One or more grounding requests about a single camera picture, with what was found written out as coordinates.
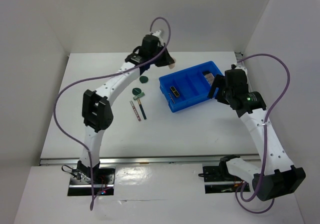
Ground beige makeup sponge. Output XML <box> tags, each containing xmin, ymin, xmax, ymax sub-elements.
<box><xmin>168</xmin><ymin>58</ymin><xmax>176</xmax><ymax>69</ymax></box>

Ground clear eyeshadow palette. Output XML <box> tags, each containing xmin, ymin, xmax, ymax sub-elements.
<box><xmin>204</xmin><ymin>72</ymin><xmax>215</xmax><ymax>86</ymax></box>

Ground black square powder compact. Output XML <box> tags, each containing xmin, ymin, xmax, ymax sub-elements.
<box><xmin>202</xmin><ymin>70</ymin><xmax>213</xmax><ymax>76</ymax></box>

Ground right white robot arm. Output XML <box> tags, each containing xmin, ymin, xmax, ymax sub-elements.
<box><xmin>208</xmin><ymin>64</ymin><xmax>306</xmax><ymax>201</ymax></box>

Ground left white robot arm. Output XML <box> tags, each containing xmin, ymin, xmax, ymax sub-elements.
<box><xmin>77</xmin><ymin>30</ymin><xmax>175</xmax><ymax>184</ymax></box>

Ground blue plastic divided bin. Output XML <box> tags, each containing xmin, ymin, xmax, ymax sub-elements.
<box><xmin>159</xmin><ymin>61</ymin><xmax>222</xmax><ymax>113</ymax></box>

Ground green clear lipstick tube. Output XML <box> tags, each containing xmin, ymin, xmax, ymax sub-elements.
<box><xmin>133</xmin><ymin>92</ymin><xmax>145</xmax><ymax>101</ymax></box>

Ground green gold mascara pen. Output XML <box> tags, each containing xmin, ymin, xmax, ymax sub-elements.
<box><xmin>137</xmin><ymin>98</ymin><xmax>147</xmax><ymax>120</ymax></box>

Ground red lip gloss tube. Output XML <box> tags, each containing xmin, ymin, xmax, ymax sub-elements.
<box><xmin>129</xmin><ymin>100</ymin><xmax>141</xmax><ymax>122</ymax></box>

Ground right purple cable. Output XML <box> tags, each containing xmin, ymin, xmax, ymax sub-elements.
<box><xmin>234</xmin><ymin>53</ymin><xmax>291</xmax><ymax>214</ymax></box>

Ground purple cable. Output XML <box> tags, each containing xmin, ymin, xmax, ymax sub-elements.
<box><xmin>234</xmin><ymin>53</ymin><xmax>291</xmax><ymax>214</ymax></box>
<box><xmin>53</xmin><ymin>16</ymin><xmax>172</xmax><ymax>211</ymax></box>

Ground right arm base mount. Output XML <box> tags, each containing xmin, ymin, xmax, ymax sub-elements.
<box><xmin>198</xmin><ymin>166</ymin><xmax>244</xmax><ymax>194</ymax></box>

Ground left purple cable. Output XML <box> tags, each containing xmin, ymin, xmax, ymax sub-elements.
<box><xmin>53</xmin><ymin>16</ymin><xmax>172</xmax><ymax>211</ymax></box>

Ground aluminium front rail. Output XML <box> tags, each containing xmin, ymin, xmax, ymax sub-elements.
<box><xmin>39</xmin><ymin>154</ymin><xmax>260</xmax><ymax>167</ymax></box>

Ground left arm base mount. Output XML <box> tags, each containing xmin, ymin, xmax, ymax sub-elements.
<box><xmin>61</xmin><ymin>165</ymin><xmax>116</xmax><ymax>197</ymax></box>

